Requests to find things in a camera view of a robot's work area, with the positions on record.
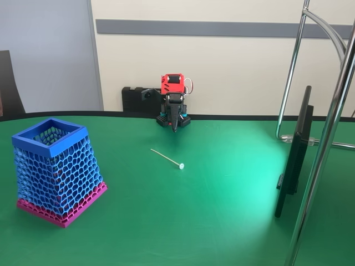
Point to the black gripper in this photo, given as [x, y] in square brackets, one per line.
[175, 108]

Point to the thin white stick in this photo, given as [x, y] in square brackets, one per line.
[166, 158]

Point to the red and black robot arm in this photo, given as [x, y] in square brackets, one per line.
[172, 86]

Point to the blue and pink mesh basket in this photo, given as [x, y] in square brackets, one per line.
[55, 177]

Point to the black plastic tool case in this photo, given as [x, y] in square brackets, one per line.
[133, 99]

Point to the green cloth with black rim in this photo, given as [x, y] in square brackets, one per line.
[177, 221]

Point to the clear plastic clip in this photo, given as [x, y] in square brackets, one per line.
[288, 138]

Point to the black LED light panel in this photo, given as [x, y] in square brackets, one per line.
[295, 166]

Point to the chrome tube stand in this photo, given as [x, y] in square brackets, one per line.
[314, 177]

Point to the dark chair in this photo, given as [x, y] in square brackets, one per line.
[9, 88]

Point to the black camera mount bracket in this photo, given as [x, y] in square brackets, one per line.
[149, 94]

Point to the grey wall rail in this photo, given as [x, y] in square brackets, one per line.
[222, 29]

